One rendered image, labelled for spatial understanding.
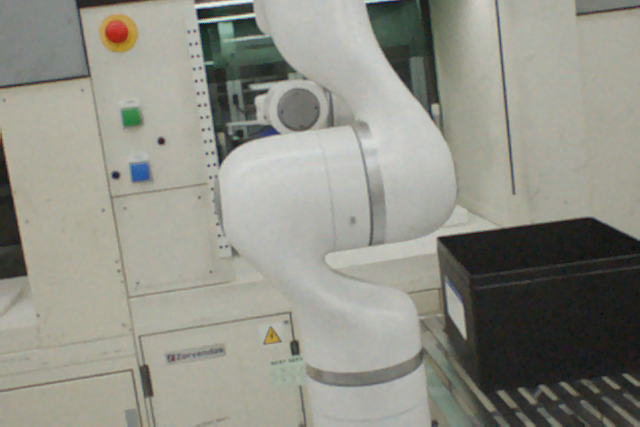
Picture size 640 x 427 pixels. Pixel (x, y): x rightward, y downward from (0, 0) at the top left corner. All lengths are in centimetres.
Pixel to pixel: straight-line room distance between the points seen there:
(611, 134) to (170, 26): 86
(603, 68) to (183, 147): 81
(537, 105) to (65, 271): 92
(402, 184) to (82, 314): 92
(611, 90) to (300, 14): 96
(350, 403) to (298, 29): 36
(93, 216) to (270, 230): 81
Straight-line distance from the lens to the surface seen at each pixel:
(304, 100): 111
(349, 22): 76
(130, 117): 144
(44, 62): 147
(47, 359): 156
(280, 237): 71
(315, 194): 70
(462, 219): 174
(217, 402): 156
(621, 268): 118
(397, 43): 199
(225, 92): 234
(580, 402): 115
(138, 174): 145
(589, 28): 160
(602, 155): 162
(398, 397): 77
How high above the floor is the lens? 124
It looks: 9 degrees down
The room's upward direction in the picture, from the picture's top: 7 degrees counter-clockwise
